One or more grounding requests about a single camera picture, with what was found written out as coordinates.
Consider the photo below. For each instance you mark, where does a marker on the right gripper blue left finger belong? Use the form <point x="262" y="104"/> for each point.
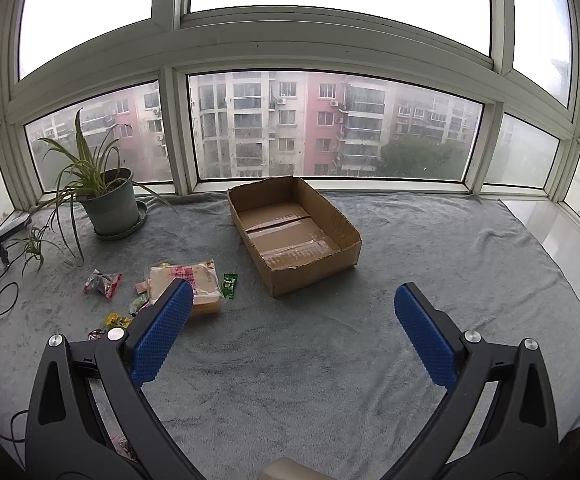
<point x="65" y="436"/>

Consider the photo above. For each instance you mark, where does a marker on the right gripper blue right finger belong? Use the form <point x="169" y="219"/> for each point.
<point x="497" y="418"/>

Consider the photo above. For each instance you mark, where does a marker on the yellow candy packet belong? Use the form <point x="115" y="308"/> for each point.
<point x="116" y="320"/>

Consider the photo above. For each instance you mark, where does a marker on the red date snack packet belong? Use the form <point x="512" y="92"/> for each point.
<point x="105" y="284"/>

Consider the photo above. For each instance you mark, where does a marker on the packaged bread loaf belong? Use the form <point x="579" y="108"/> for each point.
<point x="202" y="278"/>

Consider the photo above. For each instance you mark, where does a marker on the green candy packet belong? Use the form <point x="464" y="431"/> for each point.
<point x="229" y="282"/>

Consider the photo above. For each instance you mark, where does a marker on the pink candy packet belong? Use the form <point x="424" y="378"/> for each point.
<point x="142" y="287"/>

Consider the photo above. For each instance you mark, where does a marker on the grey towel mat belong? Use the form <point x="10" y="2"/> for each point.
<point x="325" y="375"/>

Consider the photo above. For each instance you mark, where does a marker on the green plant pot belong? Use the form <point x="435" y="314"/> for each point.
<point x="116" y="209"/>

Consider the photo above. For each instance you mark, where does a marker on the green pot saucer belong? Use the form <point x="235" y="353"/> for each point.
<point x="140" y="222"/>

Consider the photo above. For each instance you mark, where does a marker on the spider plant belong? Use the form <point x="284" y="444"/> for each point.
<point x="81" y="177"/>

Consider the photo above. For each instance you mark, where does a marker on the brown cardboard box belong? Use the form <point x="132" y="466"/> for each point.
<point x="293" y="234"/>

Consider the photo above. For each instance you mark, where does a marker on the white window frame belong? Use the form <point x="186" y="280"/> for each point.
<point x="459" y="96"/>

